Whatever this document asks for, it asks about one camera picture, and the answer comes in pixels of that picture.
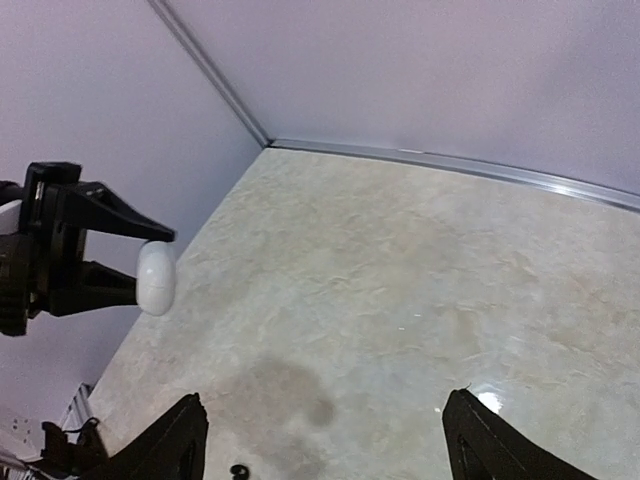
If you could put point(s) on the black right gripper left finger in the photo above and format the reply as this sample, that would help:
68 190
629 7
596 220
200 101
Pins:
173 447

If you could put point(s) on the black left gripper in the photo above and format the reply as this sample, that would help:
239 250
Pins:
41 267

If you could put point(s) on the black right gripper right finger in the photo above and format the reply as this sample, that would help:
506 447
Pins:
482 445

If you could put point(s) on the white earbud charging case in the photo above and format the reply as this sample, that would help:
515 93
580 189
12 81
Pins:
156 278

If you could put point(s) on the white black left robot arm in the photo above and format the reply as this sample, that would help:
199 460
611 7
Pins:
44 224

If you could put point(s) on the black earbud near rail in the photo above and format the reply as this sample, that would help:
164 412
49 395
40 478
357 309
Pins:
239 472

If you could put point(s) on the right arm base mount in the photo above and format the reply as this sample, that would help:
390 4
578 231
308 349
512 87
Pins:
70 452

